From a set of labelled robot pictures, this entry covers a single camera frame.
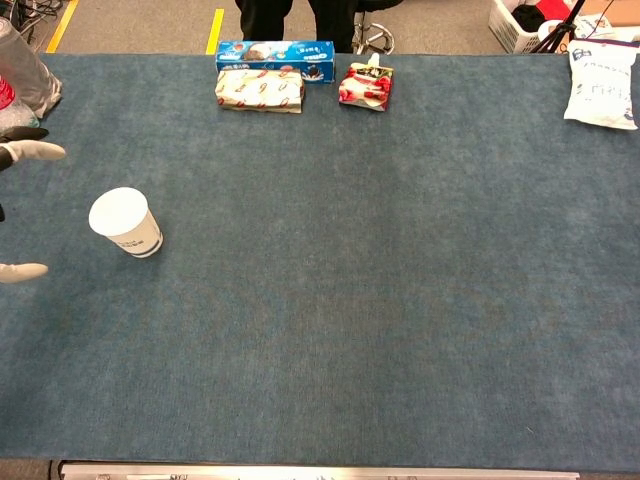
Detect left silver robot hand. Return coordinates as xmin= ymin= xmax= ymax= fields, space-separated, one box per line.
xmin=0 ymin=126 xmax=67 ymax=285

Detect white paper cup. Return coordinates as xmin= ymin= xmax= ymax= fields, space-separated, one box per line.
xmin=88 ymin=186 xmax=164 ymax=259

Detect red-labelled plastic bottle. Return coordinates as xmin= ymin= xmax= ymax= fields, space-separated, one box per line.
xmin=0 ymin=74 xmax=39 ymax=136

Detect clear plastic bottle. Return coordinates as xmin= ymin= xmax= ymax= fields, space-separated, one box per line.
xmin=0 ymin=17 xmax=64 ymax=119

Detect cream red-patterned snack box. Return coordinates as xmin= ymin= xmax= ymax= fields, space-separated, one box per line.
xmin=214 ymin=68 xmax=306 ymax=115

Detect blue Oreo cookie box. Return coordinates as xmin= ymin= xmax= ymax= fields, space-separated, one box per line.
xmin=215 ymin=40 xmax=336 ymax=85

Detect person in black trousers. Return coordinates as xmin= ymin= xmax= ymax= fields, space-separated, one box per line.
xmin=234 ymin=0 xmax=361 ymax=55

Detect red strawberry snack pouch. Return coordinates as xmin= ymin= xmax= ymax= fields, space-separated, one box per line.
xmin=338 ymin=52 xmax=395 ymax=112

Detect chrome stool base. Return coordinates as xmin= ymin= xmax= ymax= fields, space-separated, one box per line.
xmin=352 ymin=0 xmax=402 ymax=55

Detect white plastic laundry basket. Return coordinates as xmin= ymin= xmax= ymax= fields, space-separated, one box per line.
xmin=487 ymin=0 xmax=569 ymax=55

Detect black tripod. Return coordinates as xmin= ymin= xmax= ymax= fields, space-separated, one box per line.
xmin=529 ymin=0 xmax=587 ymax=55

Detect white snack bag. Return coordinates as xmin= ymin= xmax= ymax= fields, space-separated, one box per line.
xmin=563 ymin=38 xmax=640 ymax=131

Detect small white printed package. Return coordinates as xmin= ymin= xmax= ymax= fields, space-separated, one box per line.
xmin=573 ymin=13 xmax=614 ymax=41

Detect brown cardboard box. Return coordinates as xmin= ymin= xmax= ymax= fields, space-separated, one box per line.
xmin=582 ymin=0 xmax=640 ymax=28

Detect black floor cables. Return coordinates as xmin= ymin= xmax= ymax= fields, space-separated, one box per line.
xmin=0 ymin=0 xmax=65 ymax=47

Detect silver metal table rail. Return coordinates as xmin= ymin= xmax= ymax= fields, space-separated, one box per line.
xmin=59 ymin=461 xmax=581 ymax=480

